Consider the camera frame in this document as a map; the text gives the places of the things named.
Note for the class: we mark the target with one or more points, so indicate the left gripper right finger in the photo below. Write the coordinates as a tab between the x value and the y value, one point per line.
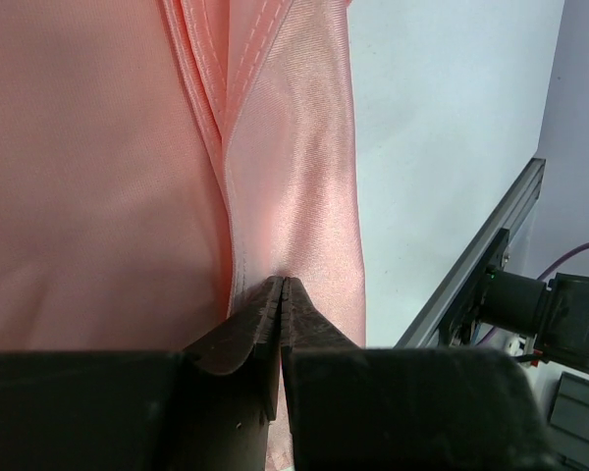
352	408

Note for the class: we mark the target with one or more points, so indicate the aluminium frame rail right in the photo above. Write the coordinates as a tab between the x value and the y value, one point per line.
448	315

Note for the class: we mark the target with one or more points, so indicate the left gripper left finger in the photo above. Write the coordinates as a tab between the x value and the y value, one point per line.
207	407

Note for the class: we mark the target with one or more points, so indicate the pink satin napkin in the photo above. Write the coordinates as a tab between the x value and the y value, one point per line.
160	159

